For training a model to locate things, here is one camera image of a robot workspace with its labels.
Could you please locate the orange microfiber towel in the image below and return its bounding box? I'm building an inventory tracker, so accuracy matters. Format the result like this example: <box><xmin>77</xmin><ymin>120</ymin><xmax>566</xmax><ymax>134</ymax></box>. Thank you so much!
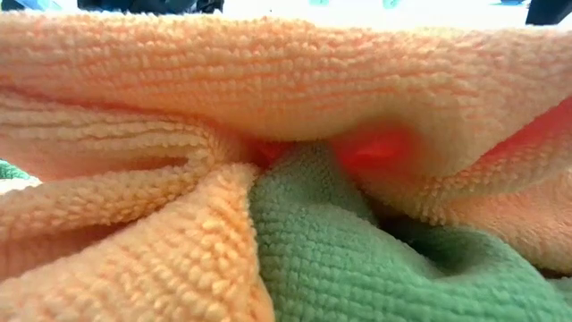
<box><xmin>0</xmin><ymin>11</ymin><xmax>572</xmax><ymax>322</ymax></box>

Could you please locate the orange and green cloth bottom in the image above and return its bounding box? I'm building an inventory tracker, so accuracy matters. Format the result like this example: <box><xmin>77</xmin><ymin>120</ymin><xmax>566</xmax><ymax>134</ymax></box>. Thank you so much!
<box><xmin>0</xmin><ymin>141</ymin><xmax>572</xmax><ymax>322</ymax></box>

